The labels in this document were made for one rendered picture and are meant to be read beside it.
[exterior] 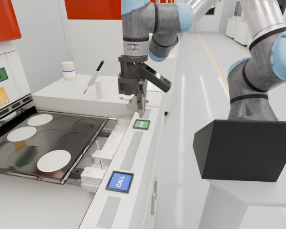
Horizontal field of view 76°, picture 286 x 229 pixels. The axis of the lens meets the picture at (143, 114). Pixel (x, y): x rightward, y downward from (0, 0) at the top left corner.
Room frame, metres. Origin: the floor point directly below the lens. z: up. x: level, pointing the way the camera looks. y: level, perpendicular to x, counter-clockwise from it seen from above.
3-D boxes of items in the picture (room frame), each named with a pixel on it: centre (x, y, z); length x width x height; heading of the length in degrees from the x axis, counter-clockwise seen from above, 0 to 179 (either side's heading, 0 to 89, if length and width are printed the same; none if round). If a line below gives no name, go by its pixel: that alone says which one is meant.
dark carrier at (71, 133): (0.57, 0.37, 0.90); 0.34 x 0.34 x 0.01; 79
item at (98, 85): (0.79, 0.22, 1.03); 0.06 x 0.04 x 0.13; 79
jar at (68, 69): (1.07, 0.43, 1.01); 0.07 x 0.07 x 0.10
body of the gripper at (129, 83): (0.57, 0.03, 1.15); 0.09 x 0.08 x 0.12; 79
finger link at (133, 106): (0.55, 0.03, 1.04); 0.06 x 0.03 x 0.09; 79
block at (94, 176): (0.39, 0.14, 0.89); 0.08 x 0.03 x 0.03; 79
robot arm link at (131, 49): (0.56, 0.02, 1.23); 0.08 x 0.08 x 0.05
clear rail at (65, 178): (0.54, 0.19, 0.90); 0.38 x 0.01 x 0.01; 169
